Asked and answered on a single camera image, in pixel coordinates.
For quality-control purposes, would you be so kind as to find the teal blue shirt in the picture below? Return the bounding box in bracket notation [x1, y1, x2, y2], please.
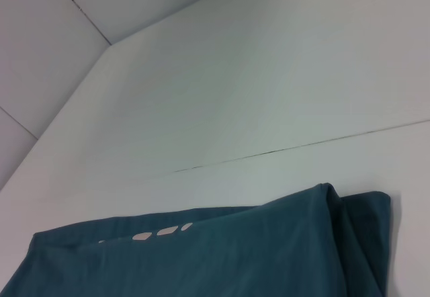
[0, 182, 392, 297]

